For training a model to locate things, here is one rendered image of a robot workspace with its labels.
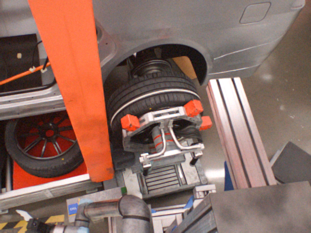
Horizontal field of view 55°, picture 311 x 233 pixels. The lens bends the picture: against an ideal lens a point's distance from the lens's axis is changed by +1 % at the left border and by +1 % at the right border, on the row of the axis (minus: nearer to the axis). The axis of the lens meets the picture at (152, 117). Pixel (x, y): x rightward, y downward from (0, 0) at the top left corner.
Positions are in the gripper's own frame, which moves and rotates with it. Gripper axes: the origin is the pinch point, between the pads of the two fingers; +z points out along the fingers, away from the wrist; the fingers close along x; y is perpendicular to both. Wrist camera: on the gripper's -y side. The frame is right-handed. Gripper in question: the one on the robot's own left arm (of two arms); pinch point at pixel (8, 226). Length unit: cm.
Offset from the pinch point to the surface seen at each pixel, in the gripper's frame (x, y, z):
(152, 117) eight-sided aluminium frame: 72, 2, -58
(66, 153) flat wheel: 73, 64, 3
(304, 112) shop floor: 179, 101, -224
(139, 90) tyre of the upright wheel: 87, -4, -48
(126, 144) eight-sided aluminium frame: 69, 32, -44
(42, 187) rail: 50, 79, 17
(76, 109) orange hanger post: 39, -42, -25
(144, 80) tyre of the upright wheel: 95, -6, -50
